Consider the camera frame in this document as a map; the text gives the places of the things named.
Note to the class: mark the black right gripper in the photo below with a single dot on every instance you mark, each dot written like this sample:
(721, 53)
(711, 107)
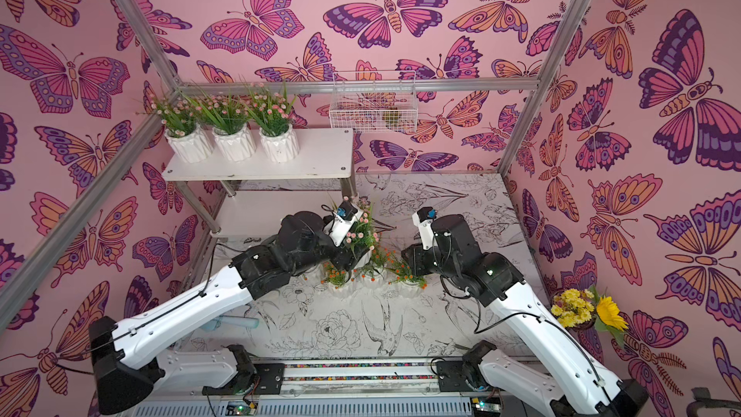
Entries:
(414, 259)

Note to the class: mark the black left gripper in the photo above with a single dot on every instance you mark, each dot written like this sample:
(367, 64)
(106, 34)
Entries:
(346, 258)

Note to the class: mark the pink flower pot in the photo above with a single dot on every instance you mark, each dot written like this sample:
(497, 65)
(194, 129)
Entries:
(271, 110)
(229, 123)
(181, 126)
(367, 229)

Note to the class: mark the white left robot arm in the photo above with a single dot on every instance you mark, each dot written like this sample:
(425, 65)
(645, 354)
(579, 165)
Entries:
(132, 358)

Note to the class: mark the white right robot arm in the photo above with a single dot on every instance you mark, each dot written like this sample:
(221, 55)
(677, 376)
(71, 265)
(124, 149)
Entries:
(573, 383)

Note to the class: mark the white two-tier rack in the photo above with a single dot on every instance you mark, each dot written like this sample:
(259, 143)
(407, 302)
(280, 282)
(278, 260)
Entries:
(324, 154)

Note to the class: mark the orange flower pot far right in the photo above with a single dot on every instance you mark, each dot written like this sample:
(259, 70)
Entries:
(403, 280)

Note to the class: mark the light blue tube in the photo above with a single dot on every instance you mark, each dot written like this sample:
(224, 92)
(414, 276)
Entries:
(247, 323)

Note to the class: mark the yellow sunflower bouquet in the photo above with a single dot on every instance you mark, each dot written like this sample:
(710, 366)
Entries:
(575, 308)

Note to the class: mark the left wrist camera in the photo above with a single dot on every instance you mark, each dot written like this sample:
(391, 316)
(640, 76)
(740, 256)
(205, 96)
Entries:
(342, 221)

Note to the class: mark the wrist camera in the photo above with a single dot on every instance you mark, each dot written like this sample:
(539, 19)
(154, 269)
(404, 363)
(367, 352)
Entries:
(342, 221)
(423, 219)

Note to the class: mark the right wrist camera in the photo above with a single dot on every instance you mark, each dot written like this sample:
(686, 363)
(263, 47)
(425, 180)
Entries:
(423, 219)

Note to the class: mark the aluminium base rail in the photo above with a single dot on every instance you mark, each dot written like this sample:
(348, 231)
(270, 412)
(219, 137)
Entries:
(434, 386)

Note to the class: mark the white wire basket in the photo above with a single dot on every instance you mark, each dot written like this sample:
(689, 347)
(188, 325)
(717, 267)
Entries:
(375, 101)

